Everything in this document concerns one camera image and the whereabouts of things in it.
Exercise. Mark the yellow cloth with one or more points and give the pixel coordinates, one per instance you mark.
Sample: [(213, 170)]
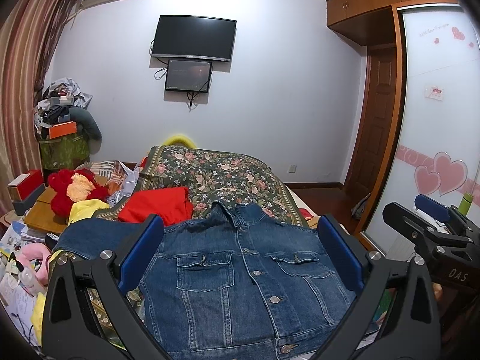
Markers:
[(85, 209)]

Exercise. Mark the green patterned storage box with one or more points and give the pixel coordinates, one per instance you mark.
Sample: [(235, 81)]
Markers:
[(65, 152)]

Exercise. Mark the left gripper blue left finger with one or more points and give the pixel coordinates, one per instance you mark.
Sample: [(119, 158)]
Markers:
[(136, 251)]

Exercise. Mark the yellow plastic chair back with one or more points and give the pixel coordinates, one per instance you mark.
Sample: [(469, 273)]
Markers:
[(180, 140)]

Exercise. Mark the striped pink brown curtain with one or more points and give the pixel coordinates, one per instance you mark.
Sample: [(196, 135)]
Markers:
[(29, 37)]

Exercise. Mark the small black wall monitor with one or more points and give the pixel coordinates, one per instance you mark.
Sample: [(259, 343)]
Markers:
[(188, 75)]

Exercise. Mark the brown wooden wardrobe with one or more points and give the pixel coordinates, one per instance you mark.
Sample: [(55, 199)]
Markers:
[(372, 24)]

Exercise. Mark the red plush toy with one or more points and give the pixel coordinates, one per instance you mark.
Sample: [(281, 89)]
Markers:
[(73, 186)]

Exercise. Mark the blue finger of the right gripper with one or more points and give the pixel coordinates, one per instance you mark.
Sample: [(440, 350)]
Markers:
[(432, 208)]

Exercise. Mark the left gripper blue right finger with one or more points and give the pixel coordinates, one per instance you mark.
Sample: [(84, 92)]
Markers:
[(345, 252)]

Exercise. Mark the grey neck pillow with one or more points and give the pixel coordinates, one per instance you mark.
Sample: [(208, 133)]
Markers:
[(88, 126)]

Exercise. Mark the brown wooden door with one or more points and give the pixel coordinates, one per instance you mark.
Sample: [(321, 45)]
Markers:
[(375, 123)]

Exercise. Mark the large black wall television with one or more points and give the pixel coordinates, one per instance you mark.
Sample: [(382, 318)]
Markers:
[(195, 37)]

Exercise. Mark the clutter pile of clothes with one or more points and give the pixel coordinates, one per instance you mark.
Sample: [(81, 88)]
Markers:
[(54, 106)]

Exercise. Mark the dark floral bed quilt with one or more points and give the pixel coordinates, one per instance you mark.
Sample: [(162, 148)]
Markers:
[(213, 175)]

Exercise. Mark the blue denim jacket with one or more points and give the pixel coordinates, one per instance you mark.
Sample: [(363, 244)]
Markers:
[(237, 284)]

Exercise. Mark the red folded garment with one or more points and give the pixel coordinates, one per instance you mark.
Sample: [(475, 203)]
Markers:
[(172, 205)]

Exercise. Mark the orange shoe box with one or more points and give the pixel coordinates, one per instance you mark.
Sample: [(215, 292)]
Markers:
[(63, 129)]

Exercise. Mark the pink plush toy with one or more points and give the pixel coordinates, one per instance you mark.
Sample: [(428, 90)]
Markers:
[(32, 252)]

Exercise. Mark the white sliding wardrobe door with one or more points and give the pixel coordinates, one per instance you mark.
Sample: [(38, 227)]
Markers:
[(438, 148)]

